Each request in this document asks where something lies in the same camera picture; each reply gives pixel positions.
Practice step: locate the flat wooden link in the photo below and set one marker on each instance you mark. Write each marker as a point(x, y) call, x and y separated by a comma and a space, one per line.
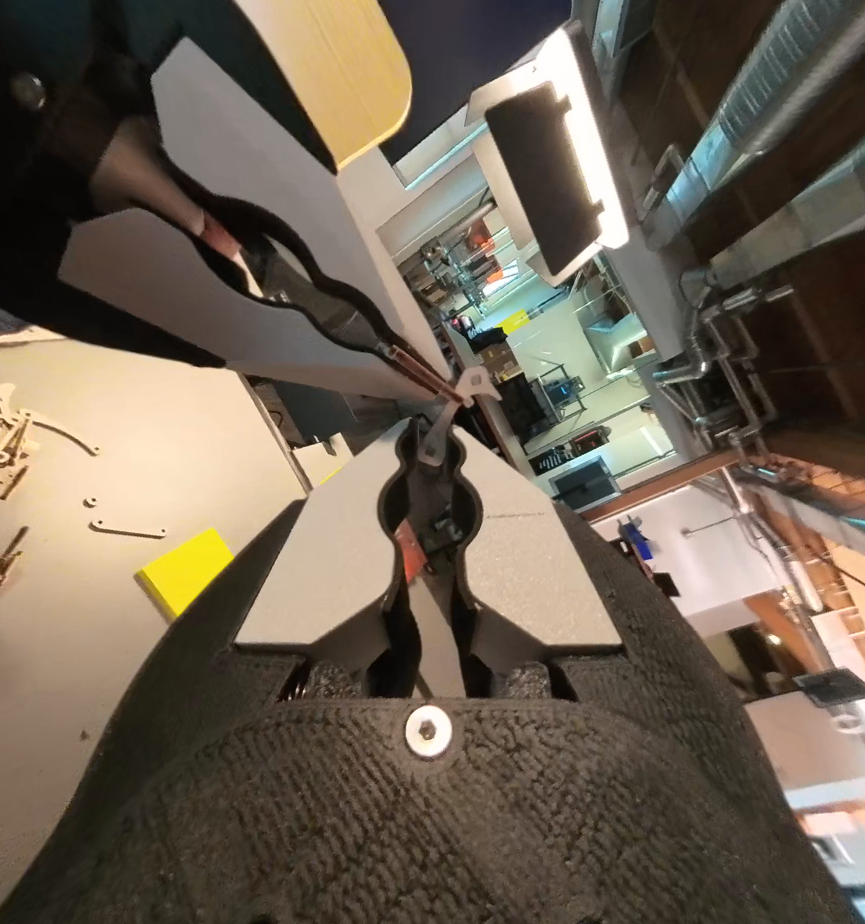
point(125, 530)

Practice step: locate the spiral metal ventilation duct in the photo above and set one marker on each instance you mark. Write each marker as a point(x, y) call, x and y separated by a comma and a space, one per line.
point(836, 505)

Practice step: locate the light wooden panel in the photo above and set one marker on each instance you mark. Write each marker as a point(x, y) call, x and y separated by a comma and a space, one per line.
point(345, 72)

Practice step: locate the copper rod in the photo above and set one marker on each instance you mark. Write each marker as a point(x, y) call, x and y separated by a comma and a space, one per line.
point(418, 372)

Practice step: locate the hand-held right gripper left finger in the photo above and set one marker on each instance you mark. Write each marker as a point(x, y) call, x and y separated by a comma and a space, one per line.
point(317, 563)

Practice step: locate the blue wall-mounted device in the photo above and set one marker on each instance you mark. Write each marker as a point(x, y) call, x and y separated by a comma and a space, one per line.
point(636, 541)

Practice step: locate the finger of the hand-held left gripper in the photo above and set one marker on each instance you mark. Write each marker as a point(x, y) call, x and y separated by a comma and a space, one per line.
point(259, 144)
point(187, 310)

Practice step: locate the grey box printer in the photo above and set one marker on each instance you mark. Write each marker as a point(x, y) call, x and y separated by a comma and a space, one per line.
point(584, 485)

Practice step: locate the metal ceiling pipes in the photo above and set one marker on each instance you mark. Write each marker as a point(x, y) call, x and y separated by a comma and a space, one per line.
point(714, 339)

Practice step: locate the dark grey desk cabinet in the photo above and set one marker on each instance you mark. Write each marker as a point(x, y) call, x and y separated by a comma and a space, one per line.
point(309, 411)

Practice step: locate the black flat screen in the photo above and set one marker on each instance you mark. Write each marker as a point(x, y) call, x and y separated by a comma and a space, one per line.
point(833, 686)

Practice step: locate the person's left hand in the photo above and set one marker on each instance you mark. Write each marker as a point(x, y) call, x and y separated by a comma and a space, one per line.
point(140, 173)

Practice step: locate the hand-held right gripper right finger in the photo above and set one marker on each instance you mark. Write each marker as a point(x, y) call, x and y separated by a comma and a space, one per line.
point(540, 570)

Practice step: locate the curved wooden strip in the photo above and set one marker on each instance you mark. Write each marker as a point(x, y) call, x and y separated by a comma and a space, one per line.
point(68, 433)

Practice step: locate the yellow notepad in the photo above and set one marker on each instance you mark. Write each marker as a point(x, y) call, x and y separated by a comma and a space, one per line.
point(187, 570)

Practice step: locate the black equipment rack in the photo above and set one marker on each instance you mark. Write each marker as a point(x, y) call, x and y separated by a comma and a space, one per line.
point(540, 404)

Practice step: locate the large metal ventilation duct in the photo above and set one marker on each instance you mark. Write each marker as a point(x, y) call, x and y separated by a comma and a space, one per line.
point(764, 94)
point(836, 209)

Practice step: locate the rectangular hanging ceiling lamp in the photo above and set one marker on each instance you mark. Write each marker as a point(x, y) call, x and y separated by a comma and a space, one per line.
point(548, 180)

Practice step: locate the yellow sign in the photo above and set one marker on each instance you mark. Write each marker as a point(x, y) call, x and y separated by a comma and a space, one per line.
point(515, 321)

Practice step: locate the small metal bracket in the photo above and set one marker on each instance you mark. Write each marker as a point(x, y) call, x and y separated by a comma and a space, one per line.
point(439, 433)

